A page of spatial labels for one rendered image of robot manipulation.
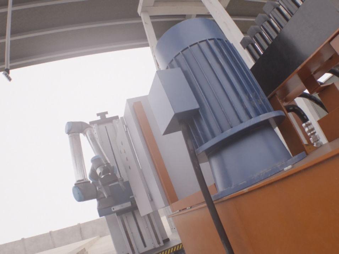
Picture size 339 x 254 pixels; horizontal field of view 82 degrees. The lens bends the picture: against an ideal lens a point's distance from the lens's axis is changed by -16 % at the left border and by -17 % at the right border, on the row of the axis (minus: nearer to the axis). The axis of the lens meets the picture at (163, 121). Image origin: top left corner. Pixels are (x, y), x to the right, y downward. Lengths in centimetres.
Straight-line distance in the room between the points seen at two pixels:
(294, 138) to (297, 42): 23
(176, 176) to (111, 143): 145
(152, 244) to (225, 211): 192
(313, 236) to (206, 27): 49
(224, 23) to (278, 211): 100
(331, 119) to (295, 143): 12
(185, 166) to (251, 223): 78
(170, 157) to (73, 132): 120
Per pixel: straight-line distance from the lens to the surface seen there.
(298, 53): 57
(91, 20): 557
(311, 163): 31
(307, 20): 56
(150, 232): 232
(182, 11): 259
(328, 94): 69
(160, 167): 109
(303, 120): 79
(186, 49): 56
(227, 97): 49
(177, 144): 120
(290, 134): 62
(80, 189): 204
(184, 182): 115
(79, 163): 209
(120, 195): 227
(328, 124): 67
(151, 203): 130
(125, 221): 229
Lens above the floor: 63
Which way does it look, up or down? 21 degrees up
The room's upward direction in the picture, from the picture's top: 22 degrees counter-clockwise
